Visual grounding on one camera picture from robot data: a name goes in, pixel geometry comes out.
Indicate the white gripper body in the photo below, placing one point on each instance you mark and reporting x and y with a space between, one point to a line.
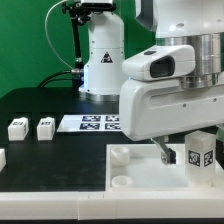
154 109

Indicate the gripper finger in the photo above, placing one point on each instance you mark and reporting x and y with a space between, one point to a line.
168 156

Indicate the white square tabletop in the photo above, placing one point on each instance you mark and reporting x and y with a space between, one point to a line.
139 167

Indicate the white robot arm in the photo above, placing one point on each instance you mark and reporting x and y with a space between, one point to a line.
198 23

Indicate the white marker sheet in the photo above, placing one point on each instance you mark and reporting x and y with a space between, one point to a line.
89 123

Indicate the white front wall fixture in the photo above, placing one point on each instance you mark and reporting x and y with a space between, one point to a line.
111 205

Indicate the black camera stand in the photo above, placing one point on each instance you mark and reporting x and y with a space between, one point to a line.
79 16

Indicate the grey camera on stand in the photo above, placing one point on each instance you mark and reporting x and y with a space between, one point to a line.
97 2

